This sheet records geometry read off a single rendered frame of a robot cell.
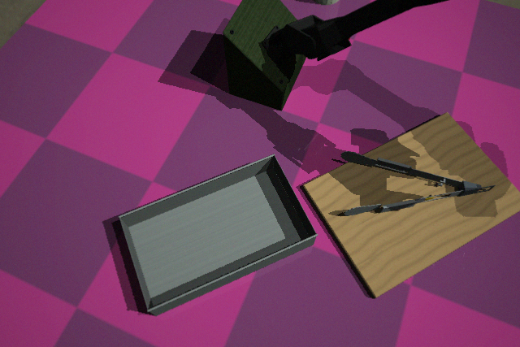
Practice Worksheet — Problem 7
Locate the wooden board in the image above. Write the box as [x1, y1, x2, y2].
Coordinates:
[303, 112, 520, 299]

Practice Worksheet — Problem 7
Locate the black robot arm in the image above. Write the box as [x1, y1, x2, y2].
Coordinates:
[262, 0, 448, 67]

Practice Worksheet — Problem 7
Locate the dark grey rectangular tin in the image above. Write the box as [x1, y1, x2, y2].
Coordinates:
[118, 154, 318, 316]

